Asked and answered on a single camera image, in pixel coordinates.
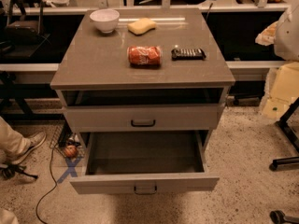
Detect grey drawer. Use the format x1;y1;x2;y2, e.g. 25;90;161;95
70;131;219;195
63;105;224;133

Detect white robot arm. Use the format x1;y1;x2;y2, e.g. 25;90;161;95
255;0;299;62

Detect grey drawer cabinet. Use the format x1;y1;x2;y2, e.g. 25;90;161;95
51;7;235;146

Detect black chocolate bar packet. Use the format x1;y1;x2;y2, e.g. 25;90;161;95
171;49;206;61

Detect yellow sponge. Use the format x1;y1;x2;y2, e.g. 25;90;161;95
127;18;156;35

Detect orange ball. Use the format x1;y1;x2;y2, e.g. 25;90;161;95
64;145;78;158

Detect white bowl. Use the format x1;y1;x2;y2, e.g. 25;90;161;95
90;8;120;34

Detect grey sneaker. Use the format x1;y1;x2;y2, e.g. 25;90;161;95
10;132;47;164

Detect black stand base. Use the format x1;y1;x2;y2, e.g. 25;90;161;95
269;98;299;171

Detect person's beige trouser leg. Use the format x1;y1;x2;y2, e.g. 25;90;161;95
0;117;30;160

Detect black chair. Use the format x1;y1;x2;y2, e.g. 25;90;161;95
0;0;48;59

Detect black caster foot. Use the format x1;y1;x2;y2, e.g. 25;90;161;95
270;210;299;224

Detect wire basket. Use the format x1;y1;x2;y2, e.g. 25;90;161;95
50;122;84;158

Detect black floor cable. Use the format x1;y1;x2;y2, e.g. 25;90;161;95
35;143;60;224

